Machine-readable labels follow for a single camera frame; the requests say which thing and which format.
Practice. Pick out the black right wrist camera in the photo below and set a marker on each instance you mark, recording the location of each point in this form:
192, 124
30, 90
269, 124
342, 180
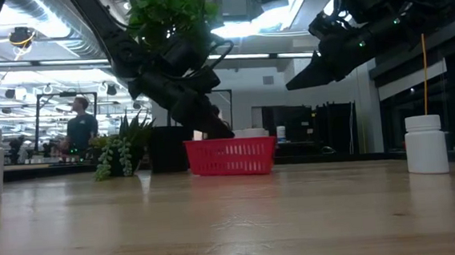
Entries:
322, 24

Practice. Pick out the large green potted plant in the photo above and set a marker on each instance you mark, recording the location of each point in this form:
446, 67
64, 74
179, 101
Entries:
155, 12

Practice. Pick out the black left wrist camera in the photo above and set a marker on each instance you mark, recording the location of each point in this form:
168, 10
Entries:
184, 52

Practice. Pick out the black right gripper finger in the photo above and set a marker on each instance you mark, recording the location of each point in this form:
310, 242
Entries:
312, 75

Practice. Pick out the black station frame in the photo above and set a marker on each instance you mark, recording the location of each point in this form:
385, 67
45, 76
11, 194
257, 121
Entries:
68, 94

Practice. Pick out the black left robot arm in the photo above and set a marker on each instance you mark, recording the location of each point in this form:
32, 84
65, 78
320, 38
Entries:
113, 39

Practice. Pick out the person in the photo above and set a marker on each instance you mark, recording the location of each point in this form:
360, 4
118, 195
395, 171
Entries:
81, 129

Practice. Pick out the black cabinets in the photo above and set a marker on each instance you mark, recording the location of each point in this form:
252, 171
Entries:
336, 128

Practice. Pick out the small succulent plant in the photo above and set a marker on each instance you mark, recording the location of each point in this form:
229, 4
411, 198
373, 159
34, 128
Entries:
123, 159

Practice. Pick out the small white jar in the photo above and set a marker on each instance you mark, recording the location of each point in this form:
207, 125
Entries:
281, 135

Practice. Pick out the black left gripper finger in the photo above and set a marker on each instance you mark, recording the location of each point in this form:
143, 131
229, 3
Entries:
203, 123

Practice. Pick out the grey ceiling box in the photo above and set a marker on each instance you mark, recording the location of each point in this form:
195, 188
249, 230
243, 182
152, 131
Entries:
237, 6

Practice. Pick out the red plastic basket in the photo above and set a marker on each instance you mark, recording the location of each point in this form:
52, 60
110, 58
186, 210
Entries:
214, 160

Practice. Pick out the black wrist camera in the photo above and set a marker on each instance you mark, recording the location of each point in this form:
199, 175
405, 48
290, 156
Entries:
322, 24
184, 52

